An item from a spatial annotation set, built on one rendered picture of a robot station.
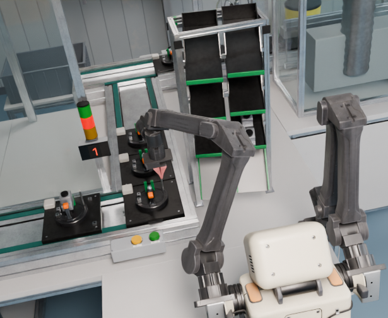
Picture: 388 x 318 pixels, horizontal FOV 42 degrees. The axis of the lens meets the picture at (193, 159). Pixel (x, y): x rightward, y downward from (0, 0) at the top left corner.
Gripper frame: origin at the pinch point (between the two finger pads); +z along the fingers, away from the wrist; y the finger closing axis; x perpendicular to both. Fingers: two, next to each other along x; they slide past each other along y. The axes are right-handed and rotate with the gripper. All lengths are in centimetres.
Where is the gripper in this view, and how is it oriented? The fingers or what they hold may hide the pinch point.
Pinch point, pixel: (161, 175)
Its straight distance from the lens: 182.6
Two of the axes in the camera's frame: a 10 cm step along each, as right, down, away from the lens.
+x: 1.8, 5.7, -8.0
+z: 1.1, 8.0, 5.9
